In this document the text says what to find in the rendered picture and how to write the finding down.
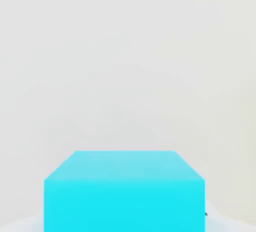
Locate small cyan cube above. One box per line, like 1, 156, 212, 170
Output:
43, 150, 206, 232

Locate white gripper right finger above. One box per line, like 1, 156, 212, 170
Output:
204, 199, 248, 232

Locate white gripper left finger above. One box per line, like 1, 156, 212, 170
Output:
3, 209, 45, 232

